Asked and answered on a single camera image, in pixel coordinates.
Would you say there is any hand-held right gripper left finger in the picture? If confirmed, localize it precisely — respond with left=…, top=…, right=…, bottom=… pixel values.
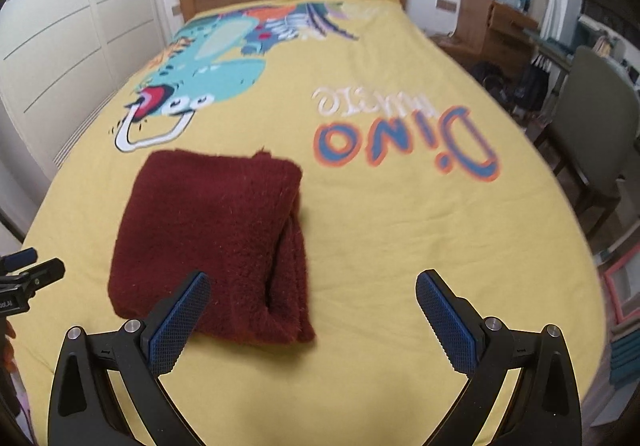
left=47, top=271, right=212, bottom=446

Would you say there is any black bag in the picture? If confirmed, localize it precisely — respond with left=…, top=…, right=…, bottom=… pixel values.
left=515, top=56, right=552, bottom=107

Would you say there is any yellow printed bed blanket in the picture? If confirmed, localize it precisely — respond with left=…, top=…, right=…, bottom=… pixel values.
left=10, top=0, right=608, bottom=446

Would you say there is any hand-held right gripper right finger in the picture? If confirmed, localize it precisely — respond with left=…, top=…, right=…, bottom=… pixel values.
left=416, top=268, right=583, bottom=446

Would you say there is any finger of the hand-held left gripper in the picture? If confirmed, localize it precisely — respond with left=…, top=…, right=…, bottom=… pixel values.
left=27, top=258, right=67, bottom=297
left=2, top=248, right=38, bottom=273

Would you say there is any pink picture frame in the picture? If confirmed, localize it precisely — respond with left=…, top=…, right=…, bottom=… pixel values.
left=601, top=256, right=640, bottom=325

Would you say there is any maroon knit sweater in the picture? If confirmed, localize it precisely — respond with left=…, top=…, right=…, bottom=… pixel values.
left=107, top=149, right=317, bottom=346

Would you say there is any grey-green chair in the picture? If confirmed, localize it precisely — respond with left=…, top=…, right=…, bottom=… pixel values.
left=534, top=46, right=640, bottom=237

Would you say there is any white wardrobe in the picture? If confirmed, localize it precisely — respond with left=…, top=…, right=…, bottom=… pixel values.
left=0, top=0, right=166, bottom=171

